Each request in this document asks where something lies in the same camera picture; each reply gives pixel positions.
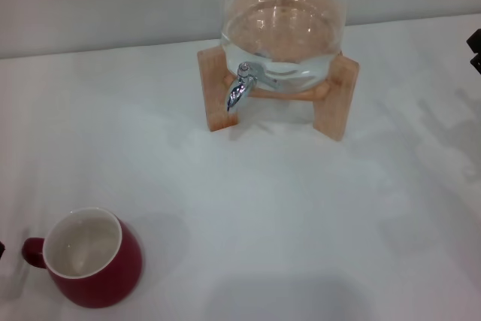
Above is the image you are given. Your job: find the red ceramic cup white inside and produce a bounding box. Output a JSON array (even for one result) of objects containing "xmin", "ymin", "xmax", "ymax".
[{"xmin": 20, "ymin": 206, "xmax": 144, "ymax": 309}]

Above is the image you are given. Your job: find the chrome faucet tap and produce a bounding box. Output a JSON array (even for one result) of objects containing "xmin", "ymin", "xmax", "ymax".
[{"xmin": 225, "ymin": 61, "xmax": 281, "ymax": 114}]

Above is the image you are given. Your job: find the clear glass water dispenser jar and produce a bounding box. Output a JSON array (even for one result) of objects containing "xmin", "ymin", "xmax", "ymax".
[{"xmin": 219, "ymin": 0, "xmax": 349, "ymax": 92}]

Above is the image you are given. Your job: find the wooden dispenser stand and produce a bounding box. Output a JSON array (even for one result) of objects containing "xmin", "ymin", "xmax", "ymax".
[{"xmin": 196, "ymin": 0, "xmax": 361, "ymax": 142}]

